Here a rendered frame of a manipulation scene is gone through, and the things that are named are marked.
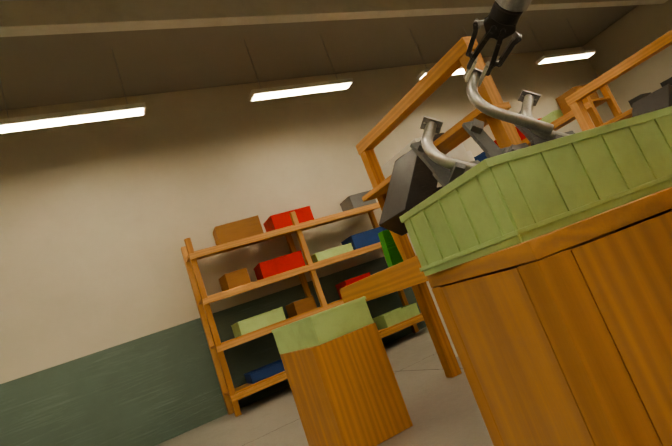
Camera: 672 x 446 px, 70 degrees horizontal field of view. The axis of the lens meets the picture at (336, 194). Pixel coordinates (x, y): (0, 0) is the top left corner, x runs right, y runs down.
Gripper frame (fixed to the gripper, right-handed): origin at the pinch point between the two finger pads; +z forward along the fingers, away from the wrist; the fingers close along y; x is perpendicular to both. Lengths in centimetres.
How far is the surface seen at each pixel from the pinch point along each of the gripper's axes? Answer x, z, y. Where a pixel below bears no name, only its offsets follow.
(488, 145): 17.6, 9.4, -9.3
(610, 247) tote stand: 61, -12, -27
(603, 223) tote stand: 58, -13, -25
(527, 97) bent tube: -5.2, 5.5, -17.2
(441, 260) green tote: 53, 19, -6
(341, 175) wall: -422, 499, 76
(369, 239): -311, 490, -2
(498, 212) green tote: 57, -6, -8
